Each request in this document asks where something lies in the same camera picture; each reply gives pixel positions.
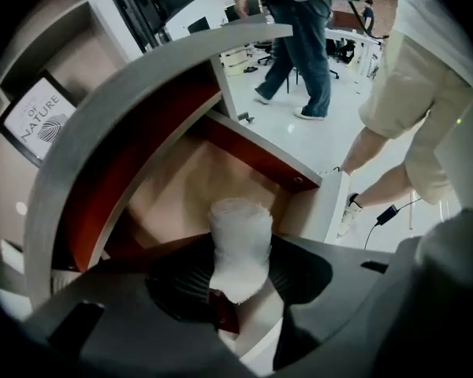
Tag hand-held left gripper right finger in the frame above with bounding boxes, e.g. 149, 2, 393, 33
266, 235, 334, 372

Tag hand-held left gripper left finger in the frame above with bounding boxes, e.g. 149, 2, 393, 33
146, 245, 222, 323

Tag small white gauze roll item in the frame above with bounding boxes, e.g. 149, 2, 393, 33
207, 197, 276, 306

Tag wooden desk drawer white front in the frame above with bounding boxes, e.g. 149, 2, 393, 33
98, 109, 352, 260

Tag white background desk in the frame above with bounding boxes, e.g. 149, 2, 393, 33
323, 28, 385, 79

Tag person's white shoe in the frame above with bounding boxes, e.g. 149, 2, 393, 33
316, 165, 352, 178
336, 192, 364, 236

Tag black power adapter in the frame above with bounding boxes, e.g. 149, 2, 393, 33
374, 205, 400, 227

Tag person's bare leg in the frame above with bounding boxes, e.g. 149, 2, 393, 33
356, 163, 415, 208
341, 126, 389, 176

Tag person's beige shorts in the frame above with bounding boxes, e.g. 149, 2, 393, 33
357, 28, 473, 206

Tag black framed leaf print picture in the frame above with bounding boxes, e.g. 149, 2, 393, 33
0, 69, 80, 169

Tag black office chair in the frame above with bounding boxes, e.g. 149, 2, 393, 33
326, 38, 356, 65
254, 40, 276, 67

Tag person's white shirt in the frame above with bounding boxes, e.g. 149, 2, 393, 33
393, 0, 473, 92

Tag black power cable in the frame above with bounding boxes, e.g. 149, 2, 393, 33
363, 195, 423, 250

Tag beige wall shelf unit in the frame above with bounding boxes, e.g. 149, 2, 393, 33
0, 0, 133, 235

